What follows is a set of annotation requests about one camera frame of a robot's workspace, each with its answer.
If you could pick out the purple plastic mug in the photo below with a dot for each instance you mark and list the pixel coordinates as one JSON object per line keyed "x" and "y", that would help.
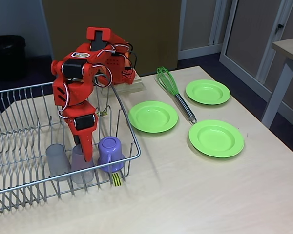
{"x": 110, "y": 146}

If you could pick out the green plastic plate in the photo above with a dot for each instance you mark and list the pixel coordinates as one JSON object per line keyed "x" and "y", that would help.
{"x": 205, "y": 91}
{"x": 216, "y": 139}
{"x": 158, "y": 114}

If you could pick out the yellow black striped tape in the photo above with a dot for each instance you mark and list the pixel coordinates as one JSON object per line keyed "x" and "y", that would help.
{"x": 117, "y": 180}
{"x": 102, "y": 113}

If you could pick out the beige side table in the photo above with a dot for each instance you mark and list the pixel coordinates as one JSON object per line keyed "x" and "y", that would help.
{"x": 290, "y": 46}

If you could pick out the grey tambour cabinet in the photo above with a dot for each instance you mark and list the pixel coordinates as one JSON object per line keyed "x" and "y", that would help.
{"x": 197, "y": 24}

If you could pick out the brown cork board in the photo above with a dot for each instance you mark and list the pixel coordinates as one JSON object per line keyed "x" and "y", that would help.
{"x": 63, "y": 24}

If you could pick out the grey cabinet with lock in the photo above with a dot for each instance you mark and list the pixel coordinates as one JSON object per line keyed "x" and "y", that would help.
{"x": 258, "y": 36}

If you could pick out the black waste bin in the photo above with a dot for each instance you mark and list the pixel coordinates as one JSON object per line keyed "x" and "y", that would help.
{"x": 7, "y": 56}

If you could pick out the wooden base block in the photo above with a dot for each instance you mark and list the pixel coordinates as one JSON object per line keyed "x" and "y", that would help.
{"x": 136, "y": 85}

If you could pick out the grey translucent plastic cup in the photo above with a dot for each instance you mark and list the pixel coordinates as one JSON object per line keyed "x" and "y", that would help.
{"x": 58, "y": 158}
{"x": 83, "y": 173}

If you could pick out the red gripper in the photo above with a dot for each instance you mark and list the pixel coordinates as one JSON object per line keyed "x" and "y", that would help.
{"x": 81, "y": 112}

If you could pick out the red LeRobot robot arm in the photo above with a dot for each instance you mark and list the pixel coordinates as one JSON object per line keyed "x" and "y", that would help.
{"x": 70, "y": 92}

